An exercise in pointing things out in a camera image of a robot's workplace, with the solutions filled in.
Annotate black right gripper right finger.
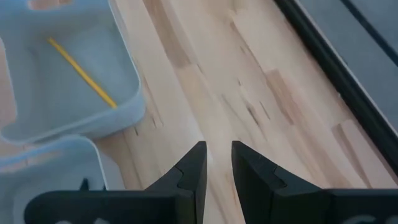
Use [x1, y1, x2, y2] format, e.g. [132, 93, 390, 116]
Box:
[231, 140, 398, 224]

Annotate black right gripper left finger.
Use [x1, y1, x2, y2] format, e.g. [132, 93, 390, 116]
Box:
[24, 141, 208, 224]

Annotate yellow pencil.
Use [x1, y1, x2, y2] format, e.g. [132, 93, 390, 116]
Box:
[47, 37, 119, 110]

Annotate black table frame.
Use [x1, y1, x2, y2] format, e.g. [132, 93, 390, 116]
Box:
[272, 0, 398, 177]

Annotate white plastic bin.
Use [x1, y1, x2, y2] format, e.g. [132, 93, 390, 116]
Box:
[0, 0, 147, 145]
[0, 135, 108, 224]

